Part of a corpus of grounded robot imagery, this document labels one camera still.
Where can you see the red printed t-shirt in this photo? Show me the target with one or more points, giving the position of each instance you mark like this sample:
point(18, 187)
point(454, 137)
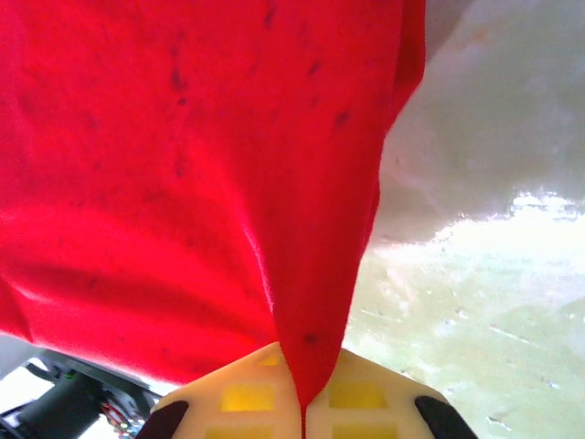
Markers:
point(183, 160)

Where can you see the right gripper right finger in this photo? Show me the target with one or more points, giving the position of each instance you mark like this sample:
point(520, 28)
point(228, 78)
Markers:
point(356, 402)

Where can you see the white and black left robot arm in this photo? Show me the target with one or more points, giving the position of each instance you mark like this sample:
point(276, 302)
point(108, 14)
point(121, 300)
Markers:
point(59, 402)

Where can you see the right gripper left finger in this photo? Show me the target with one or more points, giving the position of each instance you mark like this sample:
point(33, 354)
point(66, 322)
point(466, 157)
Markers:
point(247, 398)

